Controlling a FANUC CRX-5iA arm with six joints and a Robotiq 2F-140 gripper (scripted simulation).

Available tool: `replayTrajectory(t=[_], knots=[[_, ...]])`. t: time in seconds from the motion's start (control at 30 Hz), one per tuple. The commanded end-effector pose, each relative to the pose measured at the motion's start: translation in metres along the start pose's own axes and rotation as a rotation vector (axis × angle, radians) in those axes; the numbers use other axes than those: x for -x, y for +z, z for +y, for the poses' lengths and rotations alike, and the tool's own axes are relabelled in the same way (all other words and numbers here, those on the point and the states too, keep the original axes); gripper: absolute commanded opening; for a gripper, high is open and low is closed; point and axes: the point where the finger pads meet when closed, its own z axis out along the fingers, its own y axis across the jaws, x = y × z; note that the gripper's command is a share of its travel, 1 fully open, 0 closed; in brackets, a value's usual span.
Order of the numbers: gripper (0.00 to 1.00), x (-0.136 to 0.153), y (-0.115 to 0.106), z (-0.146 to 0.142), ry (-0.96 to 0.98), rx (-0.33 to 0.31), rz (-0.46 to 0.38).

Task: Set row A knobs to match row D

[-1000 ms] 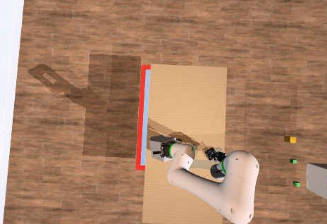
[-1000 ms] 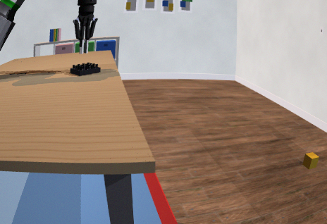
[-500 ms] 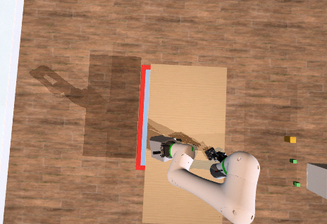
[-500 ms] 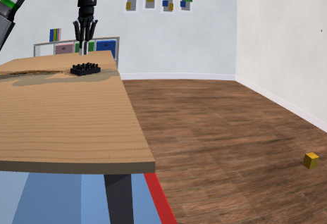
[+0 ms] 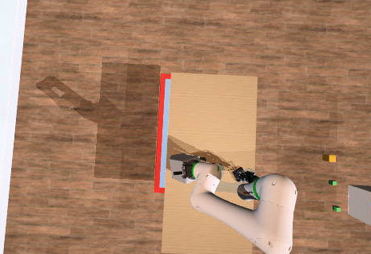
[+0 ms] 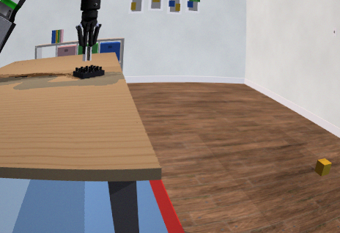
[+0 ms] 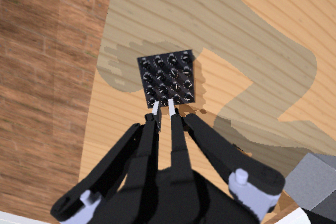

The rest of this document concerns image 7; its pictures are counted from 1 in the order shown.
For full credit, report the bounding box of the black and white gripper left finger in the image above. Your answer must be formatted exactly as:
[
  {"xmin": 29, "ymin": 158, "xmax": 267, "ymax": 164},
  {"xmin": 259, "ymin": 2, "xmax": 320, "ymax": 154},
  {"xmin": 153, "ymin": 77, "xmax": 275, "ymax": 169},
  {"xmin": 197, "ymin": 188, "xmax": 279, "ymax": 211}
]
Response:
[{"xmin": 50, "ymin": 101, "xmax": 162, "ymax": 224}]

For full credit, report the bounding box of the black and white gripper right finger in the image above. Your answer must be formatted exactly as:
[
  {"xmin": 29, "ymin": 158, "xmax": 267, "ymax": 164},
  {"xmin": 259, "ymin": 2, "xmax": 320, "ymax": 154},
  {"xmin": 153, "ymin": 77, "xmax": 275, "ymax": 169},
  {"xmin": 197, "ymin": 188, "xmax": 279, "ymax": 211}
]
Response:
[{"xmin": 168, "ymin": 99, "xmax": 286, "ymax": 224}]

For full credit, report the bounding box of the black knob box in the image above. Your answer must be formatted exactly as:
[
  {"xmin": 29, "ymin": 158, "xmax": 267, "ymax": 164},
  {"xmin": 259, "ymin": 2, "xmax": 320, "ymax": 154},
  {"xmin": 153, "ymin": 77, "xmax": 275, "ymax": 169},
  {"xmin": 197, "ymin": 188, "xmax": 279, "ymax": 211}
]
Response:
[{"xmin": 137, "ymin": 49, "xmax": 195, "ymax": 109}]

